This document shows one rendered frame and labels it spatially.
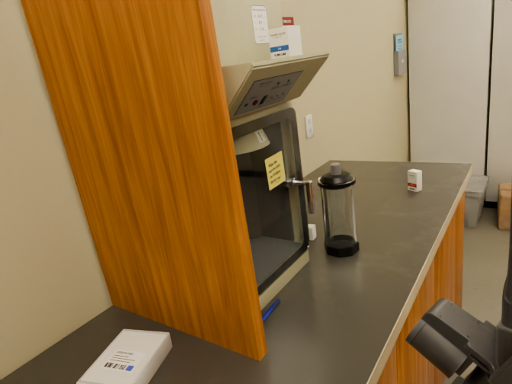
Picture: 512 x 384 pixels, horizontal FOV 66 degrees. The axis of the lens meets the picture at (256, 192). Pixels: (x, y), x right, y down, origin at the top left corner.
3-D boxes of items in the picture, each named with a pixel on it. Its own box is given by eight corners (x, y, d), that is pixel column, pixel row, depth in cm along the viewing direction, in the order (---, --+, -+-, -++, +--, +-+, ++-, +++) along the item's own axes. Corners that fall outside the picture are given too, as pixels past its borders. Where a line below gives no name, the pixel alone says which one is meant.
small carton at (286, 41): (270, 59, 86) (267, 30, 84) (283, 57, 89) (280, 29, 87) (289, 56, 82) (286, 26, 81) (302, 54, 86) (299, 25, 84)
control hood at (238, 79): (209, 123, 75) (200, 70, 72) (292, 97, 100) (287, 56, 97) (259, 121, 69) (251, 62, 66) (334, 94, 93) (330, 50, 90)
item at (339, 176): (314, 189, 112) (312, 167, 110) (331, 179, 118) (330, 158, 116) (342, 193, 105) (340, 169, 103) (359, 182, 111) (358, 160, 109)
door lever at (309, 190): (300, 209, 105) (295, 213, 103) (296, 176, 102) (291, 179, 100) (318, 212, 102) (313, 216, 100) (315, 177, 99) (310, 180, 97)
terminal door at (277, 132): (246, 305, 89) (216, 132, 77) (308, 246, 112) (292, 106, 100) (249, 306, 89) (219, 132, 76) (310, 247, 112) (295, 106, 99)
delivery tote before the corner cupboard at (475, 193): (402, 221, 345) (401, 186, 334) (415, 204, 375) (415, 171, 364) (480, 231, 309) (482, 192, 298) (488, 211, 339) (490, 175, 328)
